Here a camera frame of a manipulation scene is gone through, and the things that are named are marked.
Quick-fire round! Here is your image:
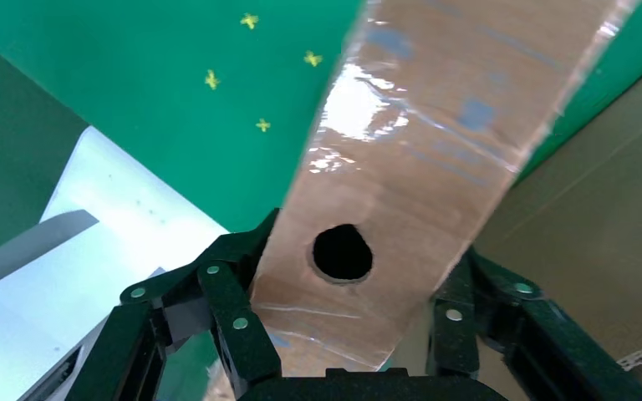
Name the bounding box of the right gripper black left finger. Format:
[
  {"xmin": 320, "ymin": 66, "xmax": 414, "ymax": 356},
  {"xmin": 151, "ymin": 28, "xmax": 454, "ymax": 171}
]
[{"xmin": 66, "ymin": 208, "xmax": 283, "ymax": 401}]

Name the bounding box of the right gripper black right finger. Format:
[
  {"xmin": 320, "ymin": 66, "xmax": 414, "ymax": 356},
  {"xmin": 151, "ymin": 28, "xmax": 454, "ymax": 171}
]
[{"xmin": 425, "ymin": 246, "xmax": 642, "ymax": 401}]

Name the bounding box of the small brown cardboard box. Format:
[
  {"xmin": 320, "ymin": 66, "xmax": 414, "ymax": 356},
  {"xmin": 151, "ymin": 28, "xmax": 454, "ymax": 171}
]
[{"xmin": 204, "ymin": 0, "xmax": 642, "ymax": 401}]

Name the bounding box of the large open cardboard carton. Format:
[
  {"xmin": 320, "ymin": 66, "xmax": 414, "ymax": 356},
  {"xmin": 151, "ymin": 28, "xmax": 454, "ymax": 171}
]
[{"xmin": 473, "ymin": 49, "xmax": 642, "ymax": 401}]

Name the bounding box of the white robot torso panel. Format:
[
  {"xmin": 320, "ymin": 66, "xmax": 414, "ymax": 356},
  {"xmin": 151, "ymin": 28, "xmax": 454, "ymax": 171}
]
[{"xmin": 0, "ymin": 125, "xmax": 231, "ymax": 401}]

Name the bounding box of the green table cloth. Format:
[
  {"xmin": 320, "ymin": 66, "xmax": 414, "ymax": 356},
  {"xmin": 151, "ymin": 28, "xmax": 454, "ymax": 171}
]
[{"xmin": 0, "ymin": 0, "xmax": 642, "ymax": 234}]

